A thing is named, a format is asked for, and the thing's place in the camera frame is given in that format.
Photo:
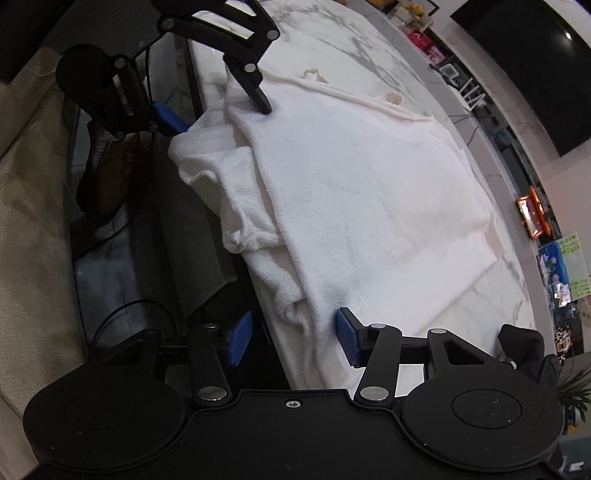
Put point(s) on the red box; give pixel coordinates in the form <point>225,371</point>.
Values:
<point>418,38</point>

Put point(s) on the yellow plush toy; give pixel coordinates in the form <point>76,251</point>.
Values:
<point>412,9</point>

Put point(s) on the black cloth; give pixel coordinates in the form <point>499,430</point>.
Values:
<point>526,353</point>

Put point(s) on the white rack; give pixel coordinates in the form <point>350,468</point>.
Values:
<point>471,97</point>

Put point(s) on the black television screen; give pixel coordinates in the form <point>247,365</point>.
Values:
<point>531,60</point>

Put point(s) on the green potted plant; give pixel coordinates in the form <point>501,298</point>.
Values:
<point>576,392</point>

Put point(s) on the brown patterned bag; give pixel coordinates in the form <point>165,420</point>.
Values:
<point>108,170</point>

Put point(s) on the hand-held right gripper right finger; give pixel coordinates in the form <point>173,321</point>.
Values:
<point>348,341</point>

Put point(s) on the orange plastic device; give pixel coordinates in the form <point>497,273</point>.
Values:
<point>531,217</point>

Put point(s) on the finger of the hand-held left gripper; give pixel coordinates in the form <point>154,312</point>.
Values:
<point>168,117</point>
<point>256,92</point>

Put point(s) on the white knit sweater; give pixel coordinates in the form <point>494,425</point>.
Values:
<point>369,194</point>

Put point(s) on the blue printed box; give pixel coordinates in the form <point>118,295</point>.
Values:
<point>563,267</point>

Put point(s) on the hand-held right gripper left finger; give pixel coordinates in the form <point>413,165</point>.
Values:
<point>240,341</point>

